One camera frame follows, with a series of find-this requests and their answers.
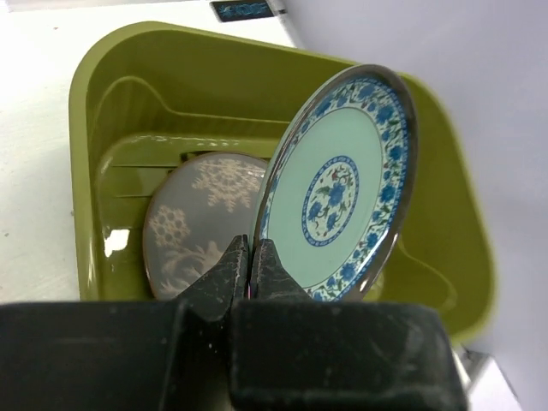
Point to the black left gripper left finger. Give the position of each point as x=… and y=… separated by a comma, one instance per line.
x=124, y=355

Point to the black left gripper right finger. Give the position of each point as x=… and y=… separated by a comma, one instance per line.
x=290, y=352

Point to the grey reindeer snowflake plate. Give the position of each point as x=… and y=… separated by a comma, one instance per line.
x=194, y=215

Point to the small blue floral plate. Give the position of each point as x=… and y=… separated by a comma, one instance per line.
x=338, y=185

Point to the olive green plastic bin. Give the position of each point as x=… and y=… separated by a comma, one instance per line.
x=150, y=92

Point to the blue label sticker right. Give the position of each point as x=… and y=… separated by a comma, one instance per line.
x=243, y=10

